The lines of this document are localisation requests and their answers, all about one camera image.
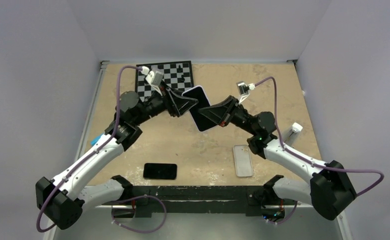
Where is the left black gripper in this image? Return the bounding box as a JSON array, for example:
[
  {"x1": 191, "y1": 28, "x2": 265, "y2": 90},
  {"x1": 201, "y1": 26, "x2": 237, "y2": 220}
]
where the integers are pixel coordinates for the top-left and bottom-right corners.
[{"x1": 132, "y1": 79, "x2": 198, "y2": 126}]

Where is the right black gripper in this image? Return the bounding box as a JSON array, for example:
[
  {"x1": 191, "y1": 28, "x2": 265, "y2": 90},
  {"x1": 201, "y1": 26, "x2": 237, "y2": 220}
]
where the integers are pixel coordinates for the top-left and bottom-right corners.
[{"x1": 198, "y1": 95, "x2": 258, "y2": 136}]

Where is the phone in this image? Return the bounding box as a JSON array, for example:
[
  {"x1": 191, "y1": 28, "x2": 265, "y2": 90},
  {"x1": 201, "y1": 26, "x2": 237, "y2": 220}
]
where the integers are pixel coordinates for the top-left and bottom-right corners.
[
  {"x1": 182, "y1": 85, "x2": 217, "y2": 133},
  {"x1": 143, "y1": 163, "x2": 178, "y2": 180}
]

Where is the white phone case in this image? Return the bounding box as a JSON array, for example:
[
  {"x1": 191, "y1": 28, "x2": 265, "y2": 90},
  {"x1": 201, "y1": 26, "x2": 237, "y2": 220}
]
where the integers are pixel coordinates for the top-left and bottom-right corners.
[{"x1": 232, "y1": 144, "x2": 254, "y2": 178}]

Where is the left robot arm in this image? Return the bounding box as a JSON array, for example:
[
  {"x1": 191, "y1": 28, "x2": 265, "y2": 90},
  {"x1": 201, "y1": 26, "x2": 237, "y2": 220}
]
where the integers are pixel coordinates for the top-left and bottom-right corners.
[{"x1": 35, "y1": 85, "x2": 199, "y2": 233}]

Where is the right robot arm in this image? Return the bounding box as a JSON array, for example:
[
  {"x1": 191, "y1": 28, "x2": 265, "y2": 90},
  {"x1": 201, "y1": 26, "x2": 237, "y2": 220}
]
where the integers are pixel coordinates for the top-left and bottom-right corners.
[{"x1": 198, "y1": 96, "x2": 357, "y2": 220}]

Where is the black white chessboard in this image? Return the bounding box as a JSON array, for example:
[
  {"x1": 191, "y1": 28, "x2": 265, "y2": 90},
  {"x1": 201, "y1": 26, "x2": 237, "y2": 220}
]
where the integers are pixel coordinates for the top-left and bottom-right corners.
[{"x1": 134, "y1": 60, "x2": 195, "y2": 102}]

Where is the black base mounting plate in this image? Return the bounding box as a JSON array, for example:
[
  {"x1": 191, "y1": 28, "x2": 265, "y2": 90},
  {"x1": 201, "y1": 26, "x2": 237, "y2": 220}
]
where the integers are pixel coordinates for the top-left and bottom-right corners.
[{"x1": 100, "y1": 185, "x2": 297, "y2": 220}]

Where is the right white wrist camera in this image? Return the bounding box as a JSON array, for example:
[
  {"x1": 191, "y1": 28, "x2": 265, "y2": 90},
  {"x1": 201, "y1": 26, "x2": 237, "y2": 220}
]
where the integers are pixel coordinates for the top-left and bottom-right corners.
[{"x1": 236, "y1": 81, "x2": 256, "y2": 104}]

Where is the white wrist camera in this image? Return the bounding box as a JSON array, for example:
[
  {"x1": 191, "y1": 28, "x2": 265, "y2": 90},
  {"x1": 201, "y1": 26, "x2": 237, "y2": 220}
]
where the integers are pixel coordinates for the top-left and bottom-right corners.
[
  {"x1": 236, "y1": 81, "x2": 256, "y2": 104},
  {"x1": 140, "y1": 66, "x2": 164, "y2": 96}
]

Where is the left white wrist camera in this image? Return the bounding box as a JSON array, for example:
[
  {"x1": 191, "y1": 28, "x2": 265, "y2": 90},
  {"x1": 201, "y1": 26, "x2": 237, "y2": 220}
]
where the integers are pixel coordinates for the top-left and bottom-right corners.
[{"x1": 140, "y1": 66, "x2": 164, "y2": 96}]

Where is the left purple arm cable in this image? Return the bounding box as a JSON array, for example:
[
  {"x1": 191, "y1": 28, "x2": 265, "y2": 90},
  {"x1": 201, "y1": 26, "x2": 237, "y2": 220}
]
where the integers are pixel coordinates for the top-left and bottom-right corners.
[{"x1": 35, "y1": 65, "x2": 145, "y2": 233}]

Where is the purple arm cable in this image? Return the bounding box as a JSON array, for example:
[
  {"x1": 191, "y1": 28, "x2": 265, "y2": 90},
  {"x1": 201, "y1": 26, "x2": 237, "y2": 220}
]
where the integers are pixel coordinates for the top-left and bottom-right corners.
[
  {"x1": 35, "y1": 65, "x2": 145, "y2": 233},
  {"x1": 252, "y1": 76, "x2": 385, "y2": 199}
]

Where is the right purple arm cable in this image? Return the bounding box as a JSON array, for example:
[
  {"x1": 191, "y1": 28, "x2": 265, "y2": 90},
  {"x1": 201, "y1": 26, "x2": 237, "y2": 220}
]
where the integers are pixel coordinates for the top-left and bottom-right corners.
[{"x1": 252, "y1": 76, "x2": 385, "y2": 199}]

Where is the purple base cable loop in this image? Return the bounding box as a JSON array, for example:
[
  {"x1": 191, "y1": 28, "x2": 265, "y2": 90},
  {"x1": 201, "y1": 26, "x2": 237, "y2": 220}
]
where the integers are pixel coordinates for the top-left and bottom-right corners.
[{"x1": 110, "y1": 194, "x2": 169, "y2": 235}]

